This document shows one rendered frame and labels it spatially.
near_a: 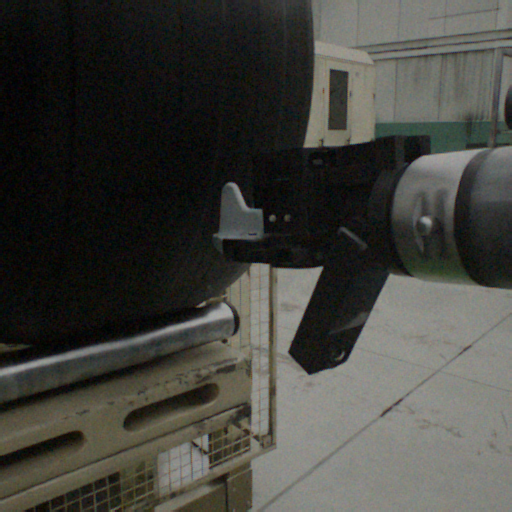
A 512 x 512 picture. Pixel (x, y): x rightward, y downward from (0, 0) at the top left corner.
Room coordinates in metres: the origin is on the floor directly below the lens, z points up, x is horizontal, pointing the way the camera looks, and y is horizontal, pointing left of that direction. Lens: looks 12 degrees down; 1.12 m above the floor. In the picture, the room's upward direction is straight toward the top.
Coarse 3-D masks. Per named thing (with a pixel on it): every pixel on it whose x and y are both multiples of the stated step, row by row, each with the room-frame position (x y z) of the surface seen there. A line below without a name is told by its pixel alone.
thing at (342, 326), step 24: (336, 240) 0.34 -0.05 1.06; (360, 240) 0.33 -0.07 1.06; (336, 264) 0.34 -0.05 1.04; (360, 264) 0.33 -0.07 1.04; (336, 288) 0.34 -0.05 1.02; (360, 288) 0.35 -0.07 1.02; (312, 312) 0.36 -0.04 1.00; (336, 312) 0.34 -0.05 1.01; (360, 312) 0.36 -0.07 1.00; (312, 336) 0.36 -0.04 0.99; (336, 336) 0.36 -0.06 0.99; (312, 360) 0.35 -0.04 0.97; (336, 360) 0.36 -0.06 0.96
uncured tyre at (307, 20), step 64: (0, 0) 0.37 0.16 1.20; (64, 0) 0.37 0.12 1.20; (128, 0) 0.39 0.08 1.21; (192, 0) 0.43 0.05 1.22; (256, 0) 0.47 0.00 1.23; (0, 64) 0.37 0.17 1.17; (64, 64) 0.37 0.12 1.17; (128, 64) 0.39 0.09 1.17; (192, 64) 0.42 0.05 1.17; (256, 64) 0.46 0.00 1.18; (0, 128) 0.38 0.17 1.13; (64, 128) 0.38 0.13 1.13; (128, 128) 0.40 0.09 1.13; (192, 128) 0.43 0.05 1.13; (256, 128) 0.47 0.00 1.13; (0, 192) 0.39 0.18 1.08; (64, 192) 0.39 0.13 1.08; (128, 192) 0.41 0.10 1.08; (192, 192) 0.45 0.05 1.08; (0, 256) 0.41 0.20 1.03; (64, 256) 0.41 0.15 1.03; (128, 256) 0.44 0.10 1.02; (192, 256) 0.49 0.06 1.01; (0, 320) 0.47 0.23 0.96; (64, 320) 0.46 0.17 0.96; (128, 320) 0.54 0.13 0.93
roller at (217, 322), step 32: (160, 320) 0.57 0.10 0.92; (192, 320) 0.59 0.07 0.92; (224, 320) 0.61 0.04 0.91; (32, 352) 0.48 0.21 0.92; (64, 352) 0.50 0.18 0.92; (96, 352) 0.51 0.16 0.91; (128, 352) 0.53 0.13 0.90; (160, 352) 0.56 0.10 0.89; (0, 384) 0.45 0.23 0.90; (32, 384) 0.47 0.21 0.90; (64, 384) 0.50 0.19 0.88
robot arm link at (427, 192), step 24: (408, 168) 0.31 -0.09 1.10; (432, 168) 0.30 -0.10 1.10; (456, 168) 0.28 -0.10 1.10; (408, 192) 0.30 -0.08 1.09; (432, 192) 0.29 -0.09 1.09; (456, 192) 0.27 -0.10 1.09; (408, 216) 0.29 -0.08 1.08; (432, 216) 0.28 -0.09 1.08; (408, 240) 0.29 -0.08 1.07; (432, 240) 0.28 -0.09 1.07; (408, 264) 0.30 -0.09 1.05; (432, 264) 0.29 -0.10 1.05; (456, 264) 0.27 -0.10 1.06
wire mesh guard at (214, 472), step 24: (240, 288) 1.25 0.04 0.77; (240, 312) 1.25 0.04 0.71; (240, 336) 1.25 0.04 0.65; (168, 456) 1.12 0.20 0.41; (192, 456) 1.16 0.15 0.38; (240, 456) 1.25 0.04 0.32; (120, 480) 1.04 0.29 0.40; (192, 480) 1.15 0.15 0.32; (96, 504) 1.01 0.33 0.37; (144, 504) 1.07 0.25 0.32
